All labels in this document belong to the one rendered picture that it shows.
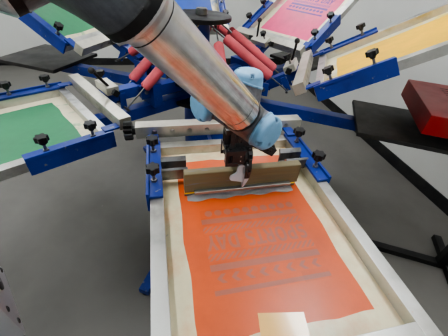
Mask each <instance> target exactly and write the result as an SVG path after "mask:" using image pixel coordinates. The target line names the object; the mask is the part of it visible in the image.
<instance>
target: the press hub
mask: <svg viewBox="0 0 448 336"><path fill-rule="evenodd" d="M183 11H184V12H185V13H186V15H187V16H188V17H189V18H190V20H192V22H193V23H194V24H195V26H197V25H199V26H198V29H199V30H200V32H201V33H202V34H203V35H204V36H205V38H206V39H207V40H208V42H209V40H210V25H224V24H227V23H230V22H231V19H232V17H231V16H230V15H229V14H227V13H223V12H220V11H212V10H207V8H206V7H197V8H196V9H183ZM176 104H177V105H178V106H181V107H184V108H185V119H196V118H195V117H194V115H193V113H192V111H191V107H190V98H186V99H182V100H180V101H177V102H176ZM197 140H208V137H207V135H194V136H185V141H197Z"/></svg>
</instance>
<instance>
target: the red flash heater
mask: <svg viewBox="0 0 448 336"><path fill-rule="evenodd" d="M401 96H402V98H403V100H404V102H405V104H406V106H407V108H408V110H409V112H410V114H411V116H412V118H413V119H414V121H415V123H416V125H417V127H418V129H419V131H420V133H421V134H424V135H431V136H435V137H441V138H445V139H448V85H442V84H437V83H429V82H424V81H416V80H412V79H408V81H407V83H406V85H405V87H404V89H403V91H402V93H401Z"/></svg>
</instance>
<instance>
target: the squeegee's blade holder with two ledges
mask: <svg viewBox="0 0 448 336"><path fill-rule="evenodd" d="M290 184H291V182H290V181H277V182H270V183H258V184H250V185H244V186H243V187H241V186H240V185H238V186H230V187H218V188H210V189H198V190H194V193H195V195H201V194H208V193H220V192H227V191H239V190H246V189H258V188H266V187H278V186H285V185H290Z"/></svg>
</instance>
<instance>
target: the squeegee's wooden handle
mask: <svg viewBox="0 0 448 336"><path fill-rule="evenodd" d="M300 169H301V163H300V162H299V160H292V161H278V162H269V163H254V164H252V170H251V174H250V177H249V179H248V181H247V182H246V185H250V184H258V183H270V182H277V181H290V182H296V181H297V178H298V176H299V172H300ZM236 171H237V167H226V166H221V167H206V168H198V169H184V170H183V184H184V191H185V193H192V192H194V190H198V189H210V188H218V187H230V186H238V185H241V182H238V181H231V180H230V179H229V177H230V175H232V174H234V173H235V172H236Z"/></svg>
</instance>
